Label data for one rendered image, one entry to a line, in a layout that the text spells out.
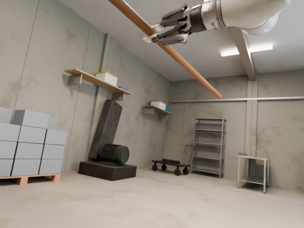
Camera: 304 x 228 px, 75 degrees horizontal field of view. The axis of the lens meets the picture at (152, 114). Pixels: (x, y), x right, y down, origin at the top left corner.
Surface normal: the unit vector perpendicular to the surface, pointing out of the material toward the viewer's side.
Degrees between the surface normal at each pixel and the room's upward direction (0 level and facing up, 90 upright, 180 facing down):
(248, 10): 143
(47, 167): 90
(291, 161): 90
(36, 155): 90
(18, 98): 90
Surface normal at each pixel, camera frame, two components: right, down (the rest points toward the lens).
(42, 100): 0.84, 0.00
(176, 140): -0.54, -0.19
